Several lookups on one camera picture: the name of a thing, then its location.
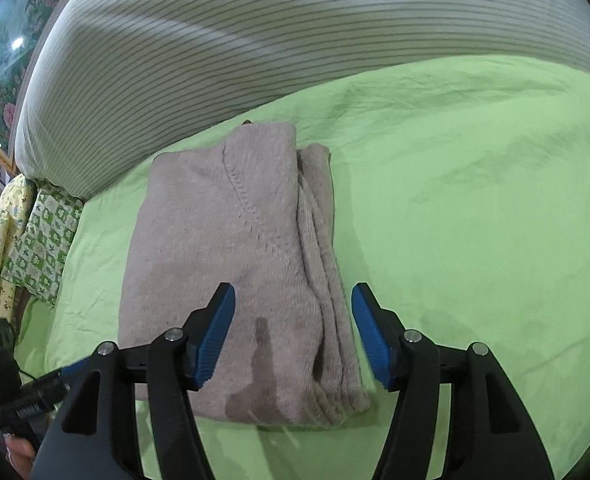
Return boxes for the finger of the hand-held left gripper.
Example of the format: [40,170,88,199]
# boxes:
[34,359,96,413]

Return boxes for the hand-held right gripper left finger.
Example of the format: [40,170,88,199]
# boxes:
[34,282,237,480]

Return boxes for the green checkered pillow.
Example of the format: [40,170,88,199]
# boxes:
[0,182,85,308]

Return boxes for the beige knit sweater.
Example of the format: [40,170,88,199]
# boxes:
[118,122,372,430]

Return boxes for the yellow floral blanket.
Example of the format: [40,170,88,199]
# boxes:
[0,175,38,322]

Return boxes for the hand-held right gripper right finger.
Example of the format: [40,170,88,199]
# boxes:
[351,282,556,480]

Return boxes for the white striped long pillow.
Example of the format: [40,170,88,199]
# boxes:
[14,0,590,198]

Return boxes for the light green bed sheet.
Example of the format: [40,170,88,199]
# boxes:
[12,55,590,480]

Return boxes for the person's left hand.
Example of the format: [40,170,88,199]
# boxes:
[4,434,38,480]

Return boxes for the gold framed flower painting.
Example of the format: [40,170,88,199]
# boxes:
[0,0,112,175]

